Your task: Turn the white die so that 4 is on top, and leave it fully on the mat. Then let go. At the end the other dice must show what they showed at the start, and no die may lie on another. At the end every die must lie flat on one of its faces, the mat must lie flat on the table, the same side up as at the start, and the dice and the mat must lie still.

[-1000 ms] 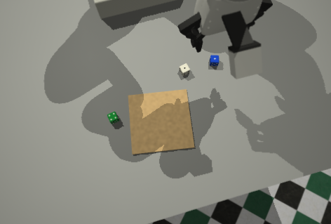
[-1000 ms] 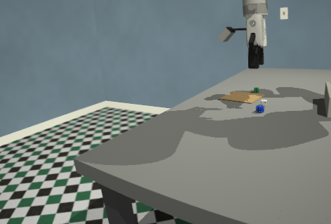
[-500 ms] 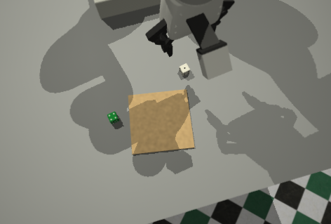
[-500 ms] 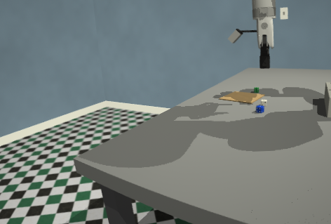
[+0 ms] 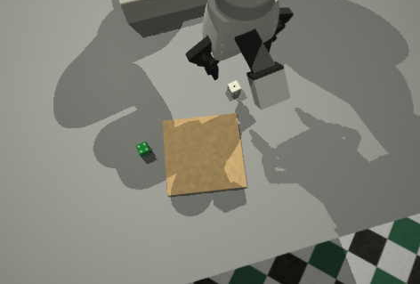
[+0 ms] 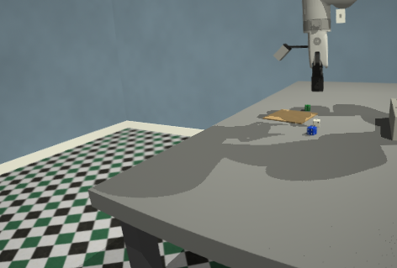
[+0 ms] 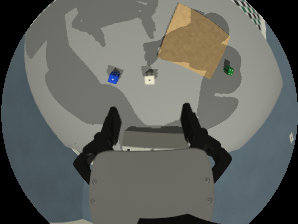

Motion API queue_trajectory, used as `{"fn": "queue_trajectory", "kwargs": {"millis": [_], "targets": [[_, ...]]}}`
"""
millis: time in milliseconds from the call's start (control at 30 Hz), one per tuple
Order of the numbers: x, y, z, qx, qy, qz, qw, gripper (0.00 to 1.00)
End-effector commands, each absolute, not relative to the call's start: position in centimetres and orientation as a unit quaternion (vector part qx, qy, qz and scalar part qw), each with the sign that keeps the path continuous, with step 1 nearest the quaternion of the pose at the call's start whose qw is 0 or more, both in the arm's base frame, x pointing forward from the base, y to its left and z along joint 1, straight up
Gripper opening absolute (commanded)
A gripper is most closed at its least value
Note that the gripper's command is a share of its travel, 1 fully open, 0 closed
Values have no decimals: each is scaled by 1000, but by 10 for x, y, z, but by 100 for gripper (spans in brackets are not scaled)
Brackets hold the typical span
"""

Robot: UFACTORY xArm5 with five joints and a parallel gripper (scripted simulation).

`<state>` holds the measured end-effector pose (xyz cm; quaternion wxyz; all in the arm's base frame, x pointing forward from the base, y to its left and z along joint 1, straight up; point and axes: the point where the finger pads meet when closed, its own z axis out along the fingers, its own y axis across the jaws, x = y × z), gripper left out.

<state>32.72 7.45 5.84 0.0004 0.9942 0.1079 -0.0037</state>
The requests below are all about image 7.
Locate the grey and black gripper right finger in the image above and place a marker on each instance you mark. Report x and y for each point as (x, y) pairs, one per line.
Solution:
(198, 138)

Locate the green die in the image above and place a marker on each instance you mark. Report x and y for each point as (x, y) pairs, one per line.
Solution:
(228, 70)

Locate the white die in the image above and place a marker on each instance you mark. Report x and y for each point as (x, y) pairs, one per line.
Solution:
(149, 78)

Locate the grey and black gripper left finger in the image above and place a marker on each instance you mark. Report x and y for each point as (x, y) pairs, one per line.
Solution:
(103, 141)

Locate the tan square mat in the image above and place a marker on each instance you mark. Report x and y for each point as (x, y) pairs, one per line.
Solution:
(194, 42)

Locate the blue die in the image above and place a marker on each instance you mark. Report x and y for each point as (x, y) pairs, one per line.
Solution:
(113, 77)

